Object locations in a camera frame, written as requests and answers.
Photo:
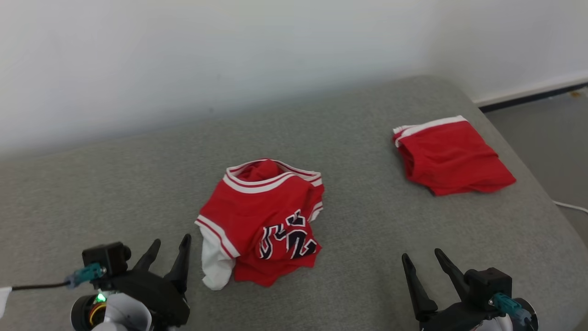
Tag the red basketball jersey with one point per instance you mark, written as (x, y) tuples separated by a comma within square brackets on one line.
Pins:
[(257, 211)]

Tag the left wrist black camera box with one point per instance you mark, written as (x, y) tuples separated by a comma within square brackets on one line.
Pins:
[(105, 257)]

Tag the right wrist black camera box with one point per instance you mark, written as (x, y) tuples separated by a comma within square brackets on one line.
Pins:
[(487, 285)]

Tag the red shorts with white trim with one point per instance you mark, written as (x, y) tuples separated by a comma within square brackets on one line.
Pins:
[(450, 156)]

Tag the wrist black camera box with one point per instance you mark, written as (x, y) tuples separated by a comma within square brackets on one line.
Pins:
[(487, 285), (105, 257)]

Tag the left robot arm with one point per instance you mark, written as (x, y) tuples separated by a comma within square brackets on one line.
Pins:
[(119, 317)]

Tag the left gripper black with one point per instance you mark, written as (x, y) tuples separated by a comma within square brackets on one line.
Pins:
[(156, 296)]

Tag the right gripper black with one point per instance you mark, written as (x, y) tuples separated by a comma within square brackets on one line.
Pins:
[(452, 319)]

